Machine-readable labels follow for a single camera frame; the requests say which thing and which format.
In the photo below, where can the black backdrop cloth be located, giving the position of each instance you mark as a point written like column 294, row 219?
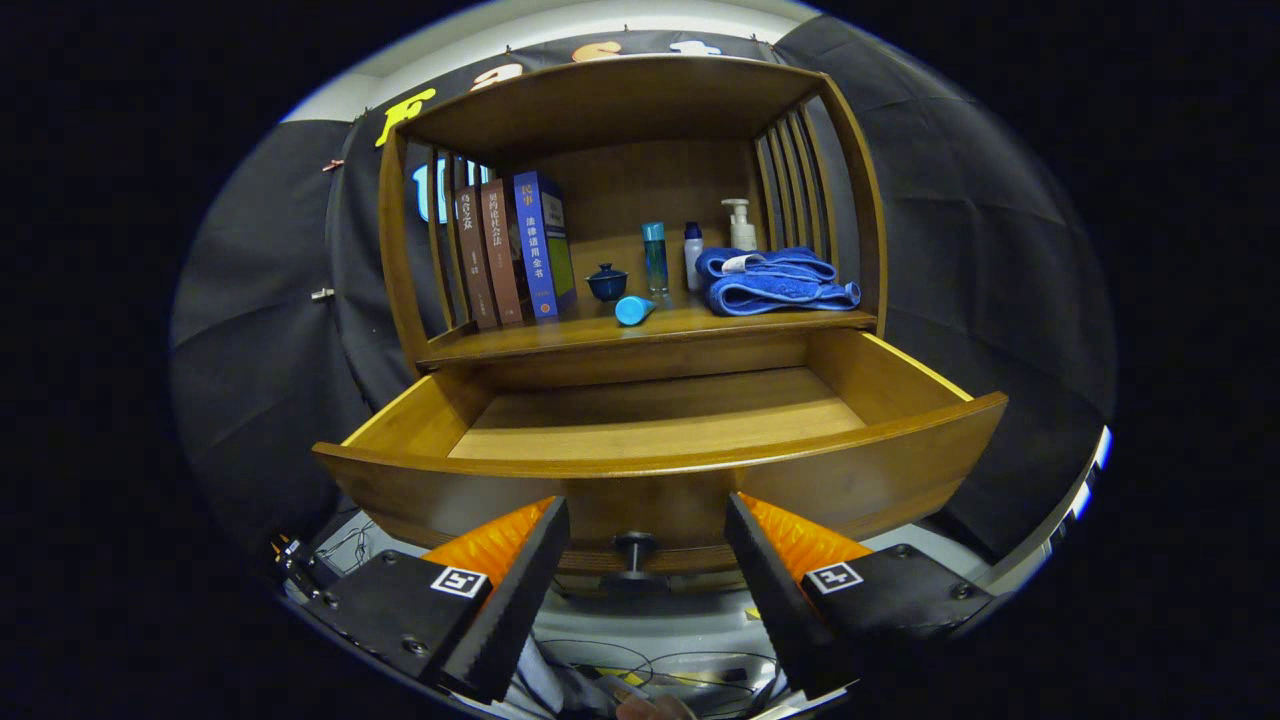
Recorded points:
column 1000, row 250

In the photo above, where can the blue towel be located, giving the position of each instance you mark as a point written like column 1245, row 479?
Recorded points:
column 780, row 290

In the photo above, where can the white bottle blue cap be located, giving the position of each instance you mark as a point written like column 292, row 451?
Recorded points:
column 693, row 260

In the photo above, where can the dark brown book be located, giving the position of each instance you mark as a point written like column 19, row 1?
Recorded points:
column 475, row 260

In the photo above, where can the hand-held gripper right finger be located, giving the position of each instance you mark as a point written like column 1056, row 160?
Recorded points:
column 775, row 600

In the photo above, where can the blue book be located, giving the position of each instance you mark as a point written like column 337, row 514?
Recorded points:
column 535, row 245

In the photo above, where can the wooden cabinet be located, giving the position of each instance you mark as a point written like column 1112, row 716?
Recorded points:
column 640, row 190

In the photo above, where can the wooden drawer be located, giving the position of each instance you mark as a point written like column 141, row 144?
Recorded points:
column 650, row 415

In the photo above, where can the teal glass bottle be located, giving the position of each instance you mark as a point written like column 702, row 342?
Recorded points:
column 655, row 260

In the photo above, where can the wooden countertop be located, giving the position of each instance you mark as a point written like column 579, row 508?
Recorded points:
column 600, row 330

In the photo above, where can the blue white tube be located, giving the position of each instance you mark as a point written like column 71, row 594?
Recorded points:
column 632, row 311

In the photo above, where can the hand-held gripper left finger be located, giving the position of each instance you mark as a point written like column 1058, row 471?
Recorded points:
column 515, row 600

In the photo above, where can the blue lidded teacup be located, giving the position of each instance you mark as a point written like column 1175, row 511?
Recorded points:
column 607, row 285

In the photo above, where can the reddish brown book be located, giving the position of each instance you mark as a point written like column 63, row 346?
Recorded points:
column 500, row 255

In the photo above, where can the white pump bottle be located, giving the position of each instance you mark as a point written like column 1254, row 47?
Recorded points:
column 741, row 235

